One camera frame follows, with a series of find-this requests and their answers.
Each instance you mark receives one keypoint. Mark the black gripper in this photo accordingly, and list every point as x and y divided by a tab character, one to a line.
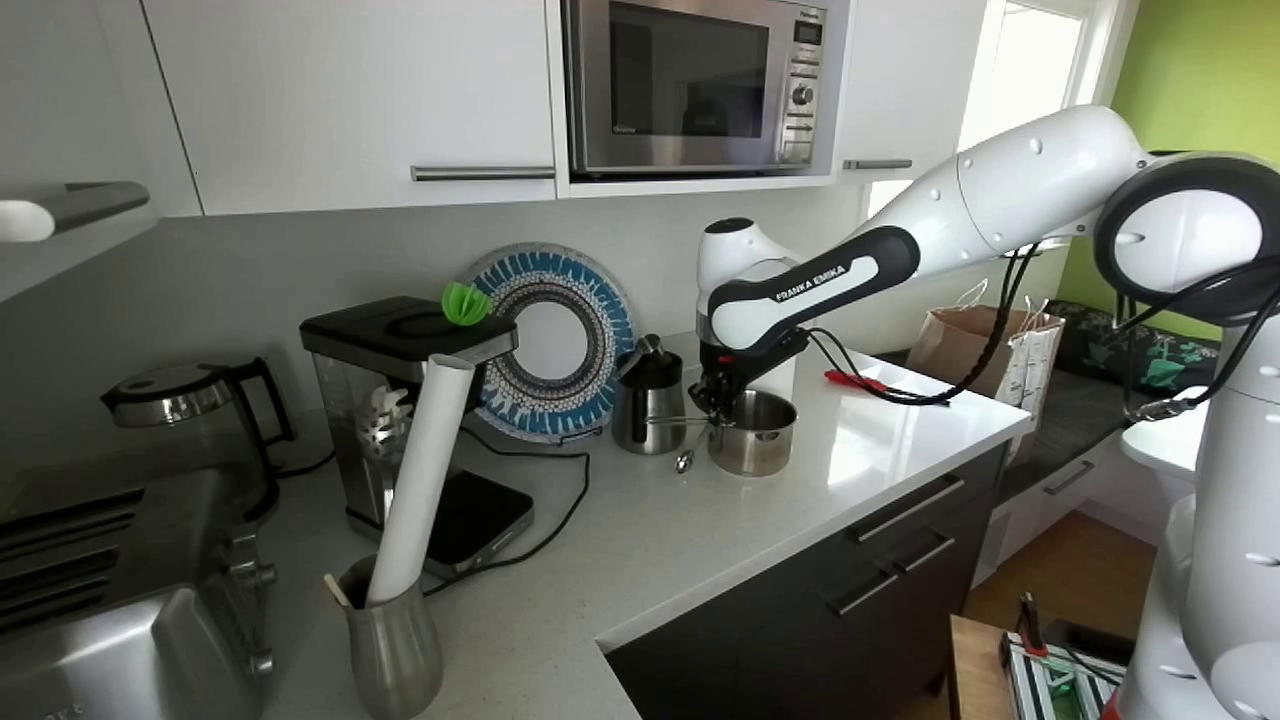
727	365

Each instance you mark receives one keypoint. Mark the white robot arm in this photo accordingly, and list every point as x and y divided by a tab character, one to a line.
1014	202

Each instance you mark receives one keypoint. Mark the silver jug with black lid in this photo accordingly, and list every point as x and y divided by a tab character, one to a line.
650	422

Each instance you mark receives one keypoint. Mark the red object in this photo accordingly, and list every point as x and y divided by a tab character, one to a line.
855	381

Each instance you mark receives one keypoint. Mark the blue and white plate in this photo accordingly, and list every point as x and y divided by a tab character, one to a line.
585	305

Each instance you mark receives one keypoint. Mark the dark drawer cabinet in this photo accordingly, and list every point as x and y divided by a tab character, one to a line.
744	641

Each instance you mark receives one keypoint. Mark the brown paper bag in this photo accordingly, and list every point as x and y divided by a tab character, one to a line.
963	346

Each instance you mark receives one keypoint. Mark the green plastic object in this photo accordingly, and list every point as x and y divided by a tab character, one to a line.
464	305

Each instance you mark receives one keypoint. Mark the white tube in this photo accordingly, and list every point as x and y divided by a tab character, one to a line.
422	481

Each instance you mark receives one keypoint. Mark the silver microwave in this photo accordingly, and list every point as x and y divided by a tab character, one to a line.
695	81

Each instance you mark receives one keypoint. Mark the black coffee machine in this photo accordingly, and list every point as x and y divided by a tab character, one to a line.
360	402

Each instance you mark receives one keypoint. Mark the white drawer cabinet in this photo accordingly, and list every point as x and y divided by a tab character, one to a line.
1055	521

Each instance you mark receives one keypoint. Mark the wooden table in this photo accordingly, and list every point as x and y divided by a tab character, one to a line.
980	683

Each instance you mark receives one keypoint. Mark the grey metal pitcher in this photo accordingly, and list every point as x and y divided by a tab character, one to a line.
395	654

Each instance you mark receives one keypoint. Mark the dark green patterned bag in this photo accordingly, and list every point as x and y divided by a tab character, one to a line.
1133	355

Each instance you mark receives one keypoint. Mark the assorted hand tools pile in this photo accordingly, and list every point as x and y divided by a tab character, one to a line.
1055	666

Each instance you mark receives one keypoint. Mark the silver black kettle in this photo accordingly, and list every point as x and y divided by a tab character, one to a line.
187	402

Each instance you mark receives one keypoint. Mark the silver black toaster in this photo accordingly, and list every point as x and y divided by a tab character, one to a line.
81	562

